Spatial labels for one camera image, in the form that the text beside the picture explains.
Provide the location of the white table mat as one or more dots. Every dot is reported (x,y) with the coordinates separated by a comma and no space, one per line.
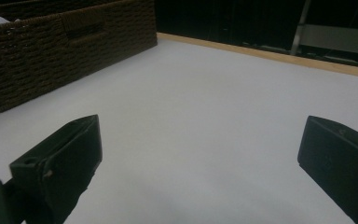
(199,118)

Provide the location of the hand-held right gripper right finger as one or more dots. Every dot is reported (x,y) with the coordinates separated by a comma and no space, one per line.
(341,165)

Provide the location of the white metal stand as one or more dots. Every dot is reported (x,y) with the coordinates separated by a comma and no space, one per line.
(335,37)

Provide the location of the brown woven basket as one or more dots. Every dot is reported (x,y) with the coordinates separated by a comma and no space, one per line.
(59,53)

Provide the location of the dark curtain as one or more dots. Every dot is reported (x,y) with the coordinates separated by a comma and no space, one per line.
(223,18)

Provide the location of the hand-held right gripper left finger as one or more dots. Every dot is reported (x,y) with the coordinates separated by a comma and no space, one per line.
(65,161)

